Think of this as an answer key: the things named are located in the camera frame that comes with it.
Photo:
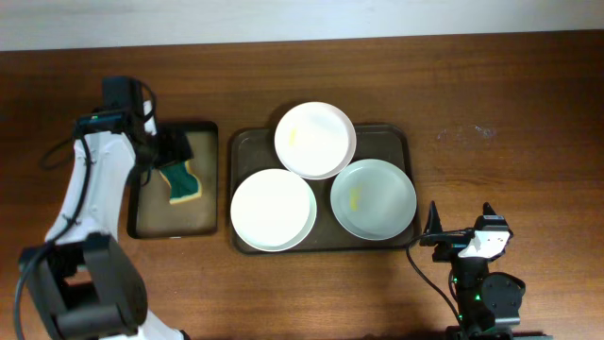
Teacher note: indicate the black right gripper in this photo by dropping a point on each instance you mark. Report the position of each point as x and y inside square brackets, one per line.
[450, 245]

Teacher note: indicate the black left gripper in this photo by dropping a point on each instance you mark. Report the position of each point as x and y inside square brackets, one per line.
[176, 153]

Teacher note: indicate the green yellow sponge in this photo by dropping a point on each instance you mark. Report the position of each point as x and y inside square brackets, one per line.
[183, 183]

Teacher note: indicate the pinkish white plate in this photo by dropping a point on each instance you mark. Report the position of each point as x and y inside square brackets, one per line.
[315, 140]

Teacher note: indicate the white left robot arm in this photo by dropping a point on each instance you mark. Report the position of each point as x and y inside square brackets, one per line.
[81, 282]

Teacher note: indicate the small dark sponge tray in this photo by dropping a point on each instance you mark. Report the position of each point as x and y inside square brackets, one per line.
[150, 215]

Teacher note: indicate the large brown serving tray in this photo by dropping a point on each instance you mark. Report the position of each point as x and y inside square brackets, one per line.
[252, 150]

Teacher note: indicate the pale green plate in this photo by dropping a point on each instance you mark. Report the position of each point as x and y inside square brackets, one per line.
[373, 200]

